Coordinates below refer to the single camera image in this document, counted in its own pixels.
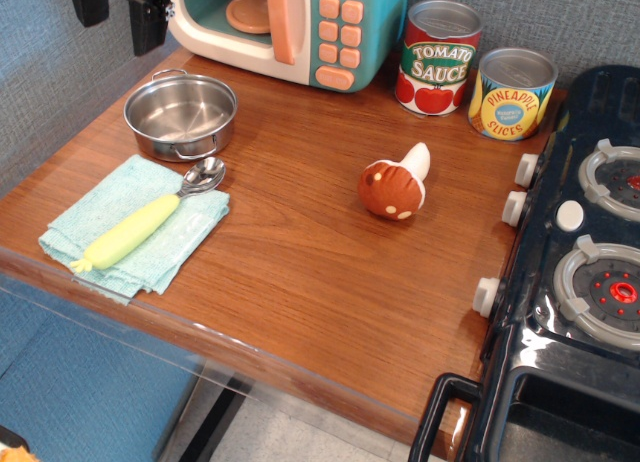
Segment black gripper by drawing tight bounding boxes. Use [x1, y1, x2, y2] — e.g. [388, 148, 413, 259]
[72, 0, 171, 57]

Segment stainless steel pot bowl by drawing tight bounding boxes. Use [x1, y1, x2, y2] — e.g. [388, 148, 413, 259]
[123, 69, 239, 162]

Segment light blue cloth napkin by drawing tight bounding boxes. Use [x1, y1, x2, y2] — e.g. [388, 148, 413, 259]
[39, 155, 230, 305]

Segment orange microwave turntable plate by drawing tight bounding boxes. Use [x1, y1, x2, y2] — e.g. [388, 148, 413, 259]
[226, 0, 270, 35]

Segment teal toy microwave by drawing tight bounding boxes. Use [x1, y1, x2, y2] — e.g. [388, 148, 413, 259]
[169, 0, 408, 93]

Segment tomato sauce can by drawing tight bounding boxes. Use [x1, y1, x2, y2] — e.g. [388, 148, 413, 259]
[395, 0, 483, 116]

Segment brown plush mushroom toy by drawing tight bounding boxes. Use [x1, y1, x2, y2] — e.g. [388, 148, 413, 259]
[357, 142, 431, 221]

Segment pineapple slices can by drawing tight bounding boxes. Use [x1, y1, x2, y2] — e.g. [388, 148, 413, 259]
[468, 47, 558, 141]

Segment white stove knob upper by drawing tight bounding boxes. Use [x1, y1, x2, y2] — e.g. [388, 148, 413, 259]
[514, 153, 539, 189]

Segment white stove knob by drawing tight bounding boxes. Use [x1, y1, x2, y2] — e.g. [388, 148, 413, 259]
[501, 191, 527, 227]
[514, 153, 539, 189]
[472, 277, 500, 318]

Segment white stove knob middle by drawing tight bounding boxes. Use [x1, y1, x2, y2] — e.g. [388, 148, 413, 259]
[501, 191, 527, 227]

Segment orange object bottom corner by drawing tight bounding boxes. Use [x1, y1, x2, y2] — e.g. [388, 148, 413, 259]
[0, 446, 39, 462]

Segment white stove knob lower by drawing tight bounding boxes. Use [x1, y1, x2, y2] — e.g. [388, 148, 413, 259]
[472, 277, 500, 318]

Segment black toy stove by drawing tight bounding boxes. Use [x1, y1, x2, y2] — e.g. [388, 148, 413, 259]
[410, 65, 639, 461]

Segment yellow-handled metal spoon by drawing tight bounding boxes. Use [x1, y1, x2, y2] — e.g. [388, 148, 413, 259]
[70, 157, 226, 273]

